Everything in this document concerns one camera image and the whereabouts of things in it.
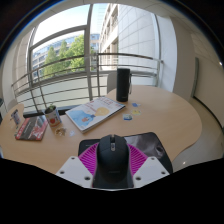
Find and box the metal balcony railing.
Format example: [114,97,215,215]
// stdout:
[11,52,165,113]

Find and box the black computer mouse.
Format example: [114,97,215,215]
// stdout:
[91,133,135,190]

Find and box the red magazine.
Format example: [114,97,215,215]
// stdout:
[14,114,49,142]

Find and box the white chair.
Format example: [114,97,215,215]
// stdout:
[106,71,119,96]

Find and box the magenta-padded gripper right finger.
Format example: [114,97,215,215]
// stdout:
[127,143,171,190]

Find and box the blue and white magazine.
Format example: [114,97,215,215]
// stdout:
[65,96,127,134]

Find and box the black printed mouse pad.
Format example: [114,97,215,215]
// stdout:
[77,131,174,175]

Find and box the black cylindrical bottle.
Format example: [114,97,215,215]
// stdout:
[115,67,132,103]

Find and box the small blue sticker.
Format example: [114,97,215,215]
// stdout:
[122,113,134,122]

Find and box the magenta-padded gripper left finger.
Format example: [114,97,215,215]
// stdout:
[55,142,100,189]

